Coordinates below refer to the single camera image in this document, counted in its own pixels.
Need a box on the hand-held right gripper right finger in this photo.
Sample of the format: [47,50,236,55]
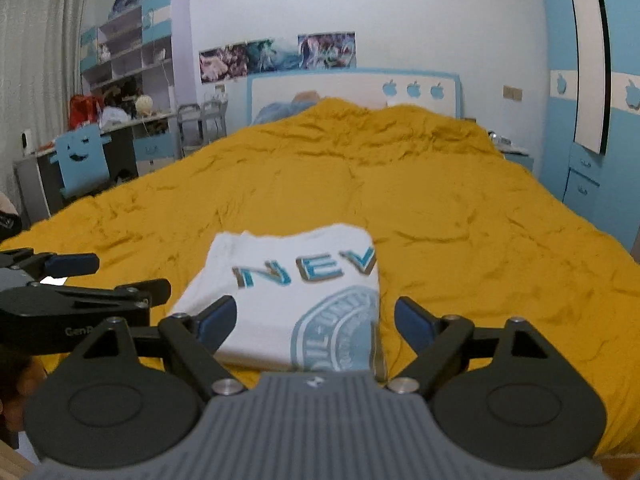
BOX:
[387,296,556,395]

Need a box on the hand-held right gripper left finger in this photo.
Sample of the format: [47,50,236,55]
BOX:
[75,295,246,396]

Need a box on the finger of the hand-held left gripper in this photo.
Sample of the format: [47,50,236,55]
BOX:
[0,248,100,281]
[0,279,172,319]

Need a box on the white printed t-shirt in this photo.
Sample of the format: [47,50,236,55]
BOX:
[170,224,389,380]

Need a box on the blue smiley chair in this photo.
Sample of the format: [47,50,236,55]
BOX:
[49,124,113,199]

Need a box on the yellow bed blanket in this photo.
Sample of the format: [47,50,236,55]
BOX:
[0,98,640,461]

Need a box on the dark desk with blue drawers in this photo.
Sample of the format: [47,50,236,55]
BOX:
[14,110,182,221]

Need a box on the white cloth on desk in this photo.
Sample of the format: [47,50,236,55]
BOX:
[98,106,132,129]

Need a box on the red bag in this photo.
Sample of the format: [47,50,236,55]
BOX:
[69,94,104,129]

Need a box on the grey metal rack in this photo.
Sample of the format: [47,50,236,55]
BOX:
[177,100,229,157]

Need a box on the blue nightstand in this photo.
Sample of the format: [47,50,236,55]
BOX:
[492,132,536,177]

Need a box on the white curtain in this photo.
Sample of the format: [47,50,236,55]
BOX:
[0,0,93,196]

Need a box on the blue pillow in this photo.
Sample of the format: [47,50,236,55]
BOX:
[253,91,322,126]

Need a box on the white and blue shelf unit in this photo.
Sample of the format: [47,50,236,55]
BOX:
[80,0,175,92]

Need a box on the white and blue headboard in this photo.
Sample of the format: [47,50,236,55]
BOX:
[247,66,462,127]

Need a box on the blue and white wardrobe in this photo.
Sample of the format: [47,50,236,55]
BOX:
[542,0,640,263]

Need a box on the teal wall poster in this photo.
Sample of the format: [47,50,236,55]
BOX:
[244,38,304,74]

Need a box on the purple and blue wall poster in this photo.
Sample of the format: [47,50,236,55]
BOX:
[297,32,357,70]

